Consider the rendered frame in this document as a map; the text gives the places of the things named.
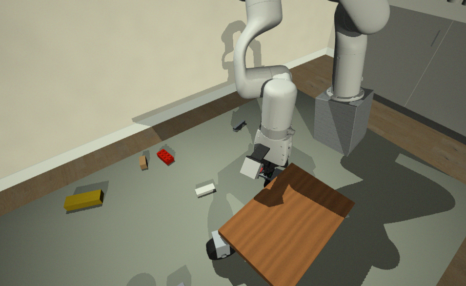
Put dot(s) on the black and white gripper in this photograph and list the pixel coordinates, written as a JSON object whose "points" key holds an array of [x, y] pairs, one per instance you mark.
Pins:
{"points": [[280, 151]]}

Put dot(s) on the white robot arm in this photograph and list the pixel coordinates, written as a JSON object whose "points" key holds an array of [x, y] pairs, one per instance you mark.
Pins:
{"points": [[353, 19]]}

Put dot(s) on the tan wooden block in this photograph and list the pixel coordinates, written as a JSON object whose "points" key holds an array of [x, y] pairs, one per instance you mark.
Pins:
{"points": [[143, 162]]}

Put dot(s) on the yellow rectangular block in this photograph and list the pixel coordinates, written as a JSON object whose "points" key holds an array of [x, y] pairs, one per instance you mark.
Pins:
{"points": [[84, 200]]}

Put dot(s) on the brown wooden dolly with black wheels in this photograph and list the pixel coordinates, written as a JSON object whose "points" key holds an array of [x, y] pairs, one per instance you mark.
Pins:
{"points": [[281, 231]]}

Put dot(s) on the red toy building brick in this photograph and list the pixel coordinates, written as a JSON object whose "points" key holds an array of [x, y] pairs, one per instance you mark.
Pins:
{"points": [[165, 156]]}

